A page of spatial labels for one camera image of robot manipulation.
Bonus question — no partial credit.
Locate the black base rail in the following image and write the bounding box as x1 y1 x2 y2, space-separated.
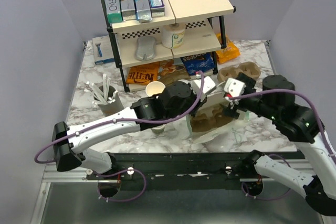
84 151 261 193

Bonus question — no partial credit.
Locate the stack of green paper cups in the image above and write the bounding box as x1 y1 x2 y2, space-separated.
145 81 166 97

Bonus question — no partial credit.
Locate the white patterned paper cup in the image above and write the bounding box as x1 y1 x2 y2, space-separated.
161 23 186 49

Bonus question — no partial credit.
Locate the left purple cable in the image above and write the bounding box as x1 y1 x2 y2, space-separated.
34 70 205 204

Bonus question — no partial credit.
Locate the blue razor package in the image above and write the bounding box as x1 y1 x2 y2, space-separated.
92 36 114 65

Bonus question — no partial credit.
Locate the green Fresh paper bag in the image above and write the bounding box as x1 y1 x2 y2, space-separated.
186 92 250 144

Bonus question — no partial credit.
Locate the stack of white plastic lids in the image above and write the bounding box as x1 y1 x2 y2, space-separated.
179 79 190 84

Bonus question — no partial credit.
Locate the brown chips bag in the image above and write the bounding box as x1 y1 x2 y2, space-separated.
158 58 191 86

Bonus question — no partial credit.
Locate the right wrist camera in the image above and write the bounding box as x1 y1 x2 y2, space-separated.
223 78 246 103

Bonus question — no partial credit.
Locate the single green paper cup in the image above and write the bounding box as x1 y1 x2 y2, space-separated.
151 125 165 134

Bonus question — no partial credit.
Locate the orange yellow snack bag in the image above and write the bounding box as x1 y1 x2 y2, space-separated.
215 36 240 64

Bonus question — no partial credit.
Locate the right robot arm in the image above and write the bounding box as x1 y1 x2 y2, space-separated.
223 73 335 216

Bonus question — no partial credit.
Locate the single cardboard cup carrier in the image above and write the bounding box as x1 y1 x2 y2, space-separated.
190 105 233 133

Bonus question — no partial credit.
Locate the grey straw holder cup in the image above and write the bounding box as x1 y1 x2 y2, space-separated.
84 73 124 117

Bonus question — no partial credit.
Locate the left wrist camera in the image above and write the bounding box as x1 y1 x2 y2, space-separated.
191 76 216 99

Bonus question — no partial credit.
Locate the silver blue RiO box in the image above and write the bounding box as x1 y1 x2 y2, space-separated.
134 0 152 23

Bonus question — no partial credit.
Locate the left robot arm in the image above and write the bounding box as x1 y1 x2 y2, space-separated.
52 78 216 179

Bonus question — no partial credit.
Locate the blue Doritos bag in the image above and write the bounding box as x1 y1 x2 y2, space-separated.
181 52 215 76

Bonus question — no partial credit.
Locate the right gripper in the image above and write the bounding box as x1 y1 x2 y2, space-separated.
221 70 281 121

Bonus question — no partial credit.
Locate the beige three-tier shelf rack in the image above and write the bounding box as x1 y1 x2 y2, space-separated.
106 0 236 92

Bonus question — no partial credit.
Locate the teal RiO box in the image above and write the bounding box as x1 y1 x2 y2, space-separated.
104 0 123 24

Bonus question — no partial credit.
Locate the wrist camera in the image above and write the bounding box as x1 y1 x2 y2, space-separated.
223 78 246 103
191 76 216 99

